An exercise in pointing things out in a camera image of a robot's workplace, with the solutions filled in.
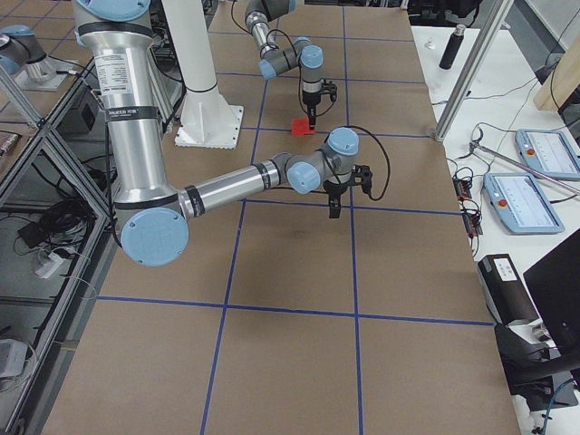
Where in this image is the red cube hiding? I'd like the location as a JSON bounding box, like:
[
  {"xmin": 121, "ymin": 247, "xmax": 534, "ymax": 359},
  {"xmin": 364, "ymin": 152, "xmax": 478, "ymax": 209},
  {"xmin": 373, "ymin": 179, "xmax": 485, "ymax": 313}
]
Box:
[
  {"xmin": 291, "ymin": 118, "xmax": 309, "ymax": 137},
  {"xmin": 302, "ymin": 122, "xmax": 315, "ymax": 136}
]

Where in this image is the blue teach pendant far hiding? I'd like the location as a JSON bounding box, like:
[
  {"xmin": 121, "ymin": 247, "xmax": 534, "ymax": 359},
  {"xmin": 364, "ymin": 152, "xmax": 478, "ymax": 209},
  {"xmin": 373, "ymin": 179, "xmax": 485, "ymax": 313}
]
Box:
[{"xmin": 515, "ymin": 130, "xmax": 579, "ymax": 180}]

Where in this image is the black computer monitor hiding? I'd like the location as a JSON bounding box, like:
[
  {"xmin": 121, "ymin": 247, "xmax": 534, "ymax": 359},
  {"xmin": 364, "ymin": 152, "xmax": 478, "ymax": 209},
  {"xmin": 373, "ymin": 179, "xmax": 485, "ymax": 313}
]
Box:
[{"xmin": 524, "ymin": 230, "xmax": 580, "ymax": 352}]

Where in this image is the blue teach pendant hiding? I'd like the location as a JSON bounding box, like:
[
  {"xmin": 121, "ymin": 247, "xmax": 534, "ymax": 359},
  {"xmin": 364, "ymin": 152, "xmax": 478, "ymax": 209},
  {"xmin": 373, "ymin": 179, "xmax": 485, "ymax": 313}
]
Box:
[
  {"xmin": 515, "ymin": 130, "xmax": 579, "ymax": 180},
  {"xmin": 483, "ymin": 173, "xmax": 565, "ymax": 235}
]

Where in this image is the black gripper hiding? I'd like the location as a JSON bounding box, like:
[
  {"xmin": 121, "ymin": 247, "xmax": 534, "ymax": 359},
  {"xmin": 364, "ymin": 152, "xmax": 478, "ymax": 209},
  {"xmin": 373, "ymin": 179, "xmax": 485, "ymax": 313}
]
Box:
[
  {"xmin": 324, "ymin": 177, "xmax": 352, "ymax": 219},
  {"xmin": 302, "ymin": 91, "xmax": 320, "ymax": 127}
]

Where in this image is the blue teach pendant near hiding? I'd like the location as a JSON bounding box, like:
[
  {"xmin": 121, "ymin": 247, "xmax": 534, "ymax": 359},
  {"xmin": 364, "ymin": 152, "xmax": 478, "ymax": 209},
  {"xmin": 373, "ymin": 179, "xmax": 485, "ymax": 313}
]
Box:
[{"xmin": 483, "ymin": 173, "xmax": 565, "ymax": 235}]

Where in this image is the aluminium frame post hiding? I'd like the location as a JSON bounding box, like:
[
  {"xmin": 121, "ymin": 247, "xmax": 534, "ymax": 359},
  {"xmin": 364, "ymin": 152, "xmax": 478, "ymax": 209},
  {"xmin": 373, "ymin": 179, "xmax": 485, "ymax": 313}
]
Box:
[{"xmin": 433, "ymin": 0, "xmax": 514, "ymax": 142}]

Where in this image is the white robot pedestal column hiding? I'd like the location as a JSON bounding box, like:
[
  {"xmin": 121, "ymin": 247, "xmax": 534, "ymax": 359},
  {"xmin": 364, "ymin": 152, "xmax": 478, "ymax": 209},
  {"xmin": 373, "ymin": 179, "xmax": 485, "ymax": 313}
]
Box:
[{"xmin": 162, "ymin": 0, "xmax": 244, "ymax": 150}]

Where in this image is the black water bottle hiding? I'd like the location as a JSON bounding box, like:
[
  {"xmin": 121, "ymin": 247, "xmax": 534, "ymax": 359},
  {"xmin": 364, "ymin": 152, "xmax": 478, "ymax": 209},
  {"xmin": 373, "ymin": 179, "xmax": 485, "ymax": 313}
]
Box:
[{"xmin": 439, "ymin": 24, "xmax": 467, "ymax": 70}]

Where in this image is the black printer box device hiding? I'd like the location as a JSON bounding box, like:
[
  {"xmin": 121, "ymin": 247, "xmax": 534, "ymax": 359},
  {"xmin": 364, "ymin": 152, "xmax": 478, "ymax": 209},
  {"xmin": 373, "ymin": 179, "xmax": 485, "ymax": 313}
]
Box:
[{"xmin": 478, "ymin": 254, "xmax": 541, "ymax": 326}]

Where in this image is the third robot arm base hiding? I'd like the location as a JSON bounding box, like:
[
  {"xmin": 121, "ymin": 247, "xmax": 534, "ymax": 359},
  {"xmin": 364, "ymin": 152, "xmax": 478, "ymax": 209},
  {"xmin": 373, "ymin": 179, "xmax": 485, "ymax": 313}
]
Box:
[{"xmin": 1, "ymin": 24, "xmax": 68, "ymax": 92}]

